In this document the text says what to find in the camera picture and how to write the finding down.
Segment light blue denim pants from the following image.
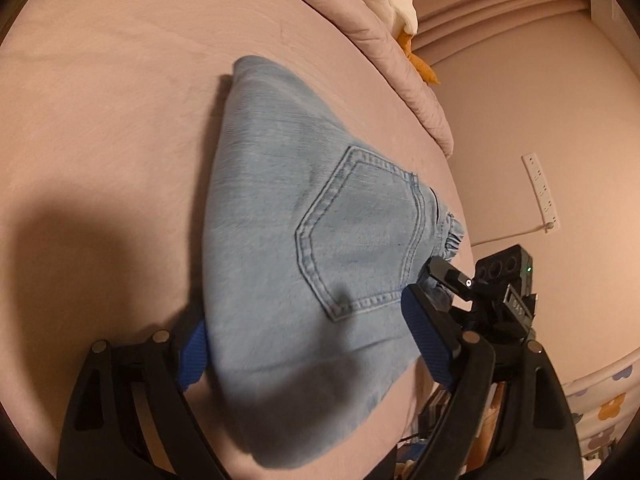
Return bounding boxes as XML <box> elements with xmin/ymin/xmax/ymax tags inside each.
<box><xmin>203</xmin><ymin>56</ymin><xmax>464</xmax><ymax>469</ymax></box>

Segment floral patterned fabric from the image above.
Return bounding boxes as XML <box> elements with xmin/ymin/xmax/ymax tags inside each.
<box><xmin>563</xmin><ymin>349</ymin><xmax>639</xmax><ymax>477</ymax></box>

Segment pink quilted comforter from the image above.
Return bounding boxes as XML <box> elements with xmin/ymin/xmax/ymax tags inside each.
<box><xmin>304</xmin><ymin>0</ymin><xmax>454</xmax><ymax>157</ymax></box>

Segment pink bed sheet mattress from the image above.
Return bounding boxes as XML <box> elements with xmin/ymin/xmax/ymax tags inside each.
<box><xmin>1</xmin><ymin>0</ymin><xmax>462</xmax><ymax>469</ymax></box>

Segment white power cable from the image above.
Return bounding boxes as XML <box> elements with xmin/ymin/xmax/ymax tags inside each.
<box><xmin>470</xmin><ymin>221</ymin><xmax>557</xmax><ymax>250</ymax></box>

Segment white wall power strip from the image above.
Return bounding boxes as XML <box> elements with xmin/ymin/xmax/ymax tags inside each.
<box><xmin>522</xmin><ymin>152</ymin><xmax>560</xmax><ymax>232</ymax></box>

